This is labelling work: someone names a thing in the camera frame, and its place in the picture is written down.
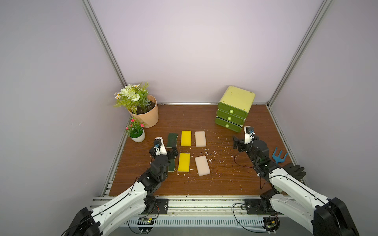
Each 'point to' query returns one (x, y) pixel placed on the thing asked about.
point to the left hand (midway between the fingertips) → (168, 141)
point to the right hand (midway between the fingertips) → (243, 131)
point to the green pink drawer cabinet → (239, 98)
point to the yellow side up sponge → (186, 138)
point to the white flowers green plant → (133, 97)
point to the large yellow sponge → (184, 162)
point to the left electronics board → (145, 221)
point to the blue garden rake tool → (278, 159)
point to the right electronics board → (271, 223)
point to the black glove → (296, 170)
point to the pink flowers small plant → (135, 129)
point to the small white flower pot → (139, 139)
